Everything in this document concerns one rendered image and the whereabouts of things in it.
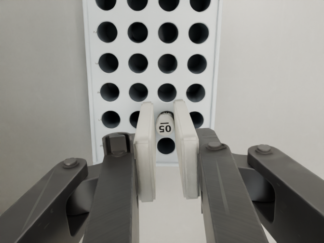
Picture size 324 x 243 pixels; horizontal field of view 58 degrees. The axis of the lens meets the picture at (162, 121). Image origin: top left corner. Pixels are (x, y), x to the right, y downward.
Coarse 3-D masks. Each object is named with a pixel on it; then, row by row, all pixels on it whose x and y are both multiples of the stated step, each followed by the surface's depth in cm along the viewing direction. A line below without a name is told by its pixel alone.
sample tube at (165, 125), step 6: (162, 114) 19; (168, 114) 19; (156, 120) 19; (162, 120) 18; (168, 120) 18; (156, 126) 19; (162, 126) 19; (168, 126) 19; (174, 126) 19; (162, 132) 19; (168, 132) 19
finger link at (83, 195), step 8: (88, 168) 12; (96, 168) 12; (136, 168) 13; (88, 176) 11; (96, 176) 11; (136, 176) 13; (80, 184) 11; (88, 184) 11; (96, 184) 11; (136, 184) 12; (80, 192) 11; (88, 192) 11; (136, 192) 12; (72, 200) 11; (80, 200) 11; (88, 200) 11; (72, 208) 11; (80, 208) 11; (88, 208) 11
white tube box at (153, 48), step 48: (96, 0) 18; (144, 0) 21; (192, 0) 21; (96, 48) 18; (144, 48) 18; (192, 48) 18; (96, 96) 19; (144, 96) 21; (192, 96) 21; (96, 144) 20
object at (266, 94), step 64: (0, 0) 21; (64, 0) 21; (256, 0) 21; (320, 0) 21; (0, 64) 22; (64, 64) 22; (256, 64) 22; (320, 64) 22; (0, 128) 24; (64, 128) 24; (256, 128) 24; (320, 128) 24; (0, 192) 25
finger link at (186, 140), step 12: (180, 108) 17; (180, 120) 15; (180, 132) 13; (192, 132) 13; (180, 144) 13; (192, 144) 12; (180, 156) 14; (192, 156) 12; (180, 168) 15; (192, 168) 13; (192, 180) 13; (192, 192) 13
